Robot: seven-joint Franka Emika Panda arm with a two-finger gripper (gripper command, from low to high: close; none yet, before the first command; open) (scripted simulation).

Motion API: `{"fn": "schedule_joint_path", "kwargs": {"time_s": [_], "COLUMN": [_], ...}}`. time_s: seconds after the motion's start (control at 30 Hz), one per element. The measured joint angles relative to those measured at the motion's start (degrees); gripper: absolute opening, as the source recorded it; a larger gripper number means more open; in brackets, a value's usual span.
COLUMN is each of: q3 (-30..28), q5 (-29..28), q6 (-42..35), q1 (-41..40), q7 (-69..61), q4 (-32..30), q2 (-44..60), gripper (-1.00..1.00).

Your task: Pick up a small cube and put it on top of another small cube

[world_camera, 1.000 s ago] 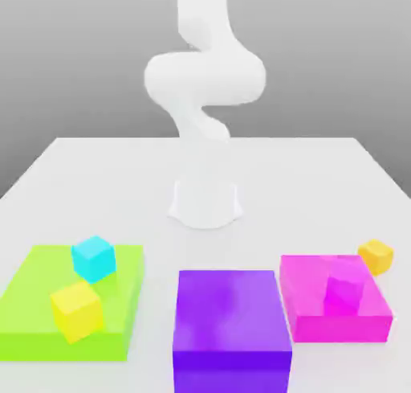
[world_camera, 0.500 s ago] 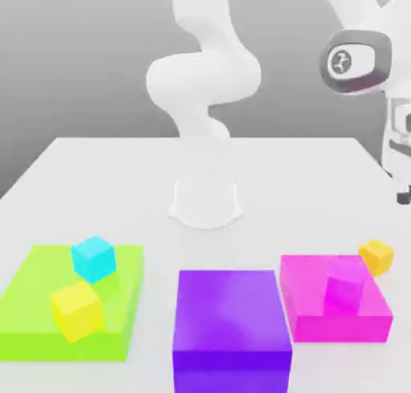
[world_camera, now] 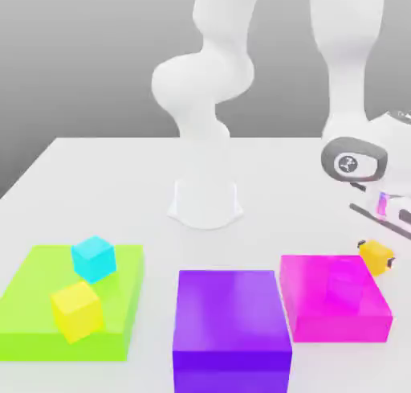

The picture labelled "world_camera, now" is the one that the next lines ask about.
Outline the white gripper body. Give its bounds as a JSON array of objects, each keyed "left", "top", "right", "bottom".
[{"left": 348, "top": 202, "right": 411, "bottom": 256}]

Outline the small orange cube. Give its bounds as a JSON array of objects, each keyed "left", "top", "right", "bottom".
[{"left": 358, "top": 239, "right": 396, "bottom": 277}]

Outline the small cyan cube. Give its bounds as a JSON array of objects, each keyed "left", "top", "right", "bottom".
[{"left": 70, "top": 234, "right": 117, "bottom": 285}]

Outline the small yellow cube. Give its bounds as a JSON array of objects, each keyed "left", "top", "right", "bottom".
[{"left": 50, "top": 280, "right": 105, "bottom": 345}]

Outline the large magenta box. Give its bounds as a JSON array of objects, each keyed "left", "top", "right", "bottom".
[{"left": 278, "top": 254, "right": 394, "bottom": 344}]

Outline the large purple box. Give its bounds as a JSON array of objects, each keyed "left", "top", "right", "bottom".
[{"left": 172, "top": 269, "right": 293, "bottom": 393}]

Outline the large green box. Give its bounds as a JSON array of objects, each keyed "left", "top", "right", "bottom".
[{"left": 0, "top": 244, "right": 145, "bottom": 362}]

